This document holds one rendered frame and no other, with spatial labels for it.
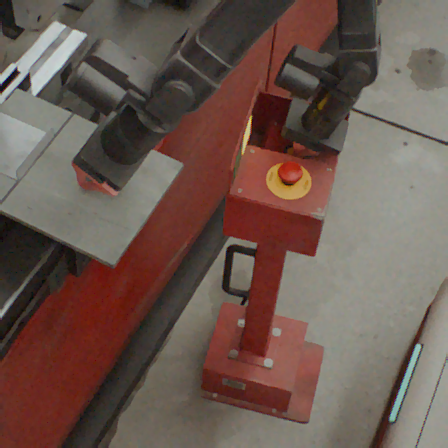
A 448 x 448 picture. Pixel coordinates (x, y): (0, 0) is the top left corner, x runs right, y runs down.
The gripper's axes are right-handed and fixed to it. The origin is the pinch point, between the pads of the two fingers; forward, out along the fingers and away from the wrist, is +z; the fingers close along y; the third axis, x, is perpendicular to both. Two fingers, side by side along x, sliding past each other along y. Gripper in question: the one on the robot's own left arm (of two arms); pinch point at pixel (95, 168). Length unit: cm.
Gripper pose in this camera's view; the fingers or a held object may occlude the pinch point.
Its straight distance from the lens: 127.2
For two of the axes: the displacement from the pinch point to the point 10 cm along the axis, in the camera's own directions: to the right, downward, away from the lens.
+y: -4.5, 7.3, -5.1
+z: -4.7, 2.9, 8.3
